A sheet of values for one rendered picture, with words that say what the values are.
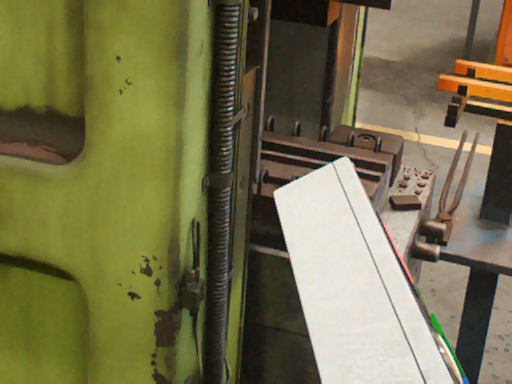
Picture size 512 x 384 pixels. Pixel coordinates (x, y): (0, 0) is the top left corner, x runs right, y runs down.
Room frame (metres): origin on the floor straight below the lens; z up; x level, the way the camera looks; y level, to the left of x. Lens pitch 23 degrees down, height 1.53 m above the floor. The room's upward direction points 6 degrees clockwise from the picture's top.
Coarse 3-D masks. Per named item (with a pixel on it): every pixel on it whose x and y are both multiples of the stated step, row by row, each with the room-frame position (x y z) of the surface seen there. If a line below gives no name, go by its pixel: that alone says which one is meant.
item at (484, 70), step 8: (456, 64) 1.73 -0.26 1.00; (464, 64) 1.73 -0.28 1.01; (472, 64) 1.73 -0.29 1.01; (480, 64) 1.74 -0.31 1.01; (488, 64) 1.74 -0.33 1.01; (456, 72) 1.73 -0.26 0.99; (464, 72) 1.72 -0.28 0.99; (480, 72) 1.72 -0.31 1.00; (488, 72) 1.71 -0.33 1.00; (496, 72) 1.71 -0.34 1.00; (504, 72) 1.70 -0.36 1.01; (504, 80) 1.70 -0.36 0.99
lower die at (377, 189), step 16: (288, 144) 1.23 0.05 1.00; (304, 144) 1.26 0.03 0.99; (320, 144) 1.27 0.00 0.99; (336, 144) 1.27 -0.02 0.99; (272, 160) 1.19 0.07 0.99; (288, 160) 1.18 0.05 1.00; (304, 160) 1.18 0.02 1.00; (368, 160) 1.20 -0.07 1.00; (384, 160) 1.23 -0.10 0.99; (272, 176) 1.14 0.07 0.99; (288, 176) 1.14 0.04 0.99; (368, 176) 1.16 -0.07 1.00; (384, 176) 1.19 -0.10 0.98; (256, 192) 1.10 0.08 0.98; (272, 192) 1.10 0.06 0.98; (368, 192) 1.11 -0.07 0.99; (384, 192) 1.21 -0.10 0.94; (272, 208) 1.09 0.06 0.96
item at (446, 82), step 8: (440, 80) 1.61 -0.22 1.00; (448, 80) 1.61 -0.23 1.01; (456, 80) 1.61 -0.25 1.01; (464, 80) 1.62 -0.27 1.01; (472, 80) 1.62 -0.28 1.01; (440, 88) 1.61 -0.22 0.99; (448, 88) 1.61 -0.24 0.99; (456, 88) 1.61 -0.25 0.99; (472, 88) 1.60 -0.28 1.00; (480, 88) 1.60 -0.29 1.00; (488, 88) 1.59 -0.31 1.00; (496, 88) 1.59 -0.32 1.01; (504, 88) 1.59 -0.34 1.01; (488, 96) 1.59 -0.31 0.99; (496, 96) 1.59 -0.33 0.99; (504, 96) 1.58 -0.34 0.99
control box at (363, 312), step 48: (288, 192) 0.73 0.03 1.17; (336, 192) 0.70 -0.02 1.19; (288, 240) 0.65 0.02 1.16; (336, 240) 0.62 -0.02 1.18; (384, 240) 0.60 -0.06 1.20; (336, 288) 0.56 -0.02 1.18; (384, 288) 0.54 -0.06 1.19; (336, 336) 0.51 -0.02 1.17; (384, 336) 0.49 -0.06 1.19; (432, 336) 0.48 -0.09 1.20
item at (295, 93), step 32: (288, 32) 1.45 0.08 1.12; (320, 32) 1.44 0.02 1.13; (352, 32) 1.53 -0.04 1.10; (288, 64) 1.45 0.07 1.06; (320, 64) 1.44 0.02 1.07; (352, 64) 1.57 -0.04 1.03; (288, 96) 1.45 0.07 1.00; (320, 96) 1.44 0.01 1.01; (352, 96) 1.64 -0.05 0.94; (288, 128) 1.45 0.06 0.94; (320, 128) 1.44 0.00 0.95
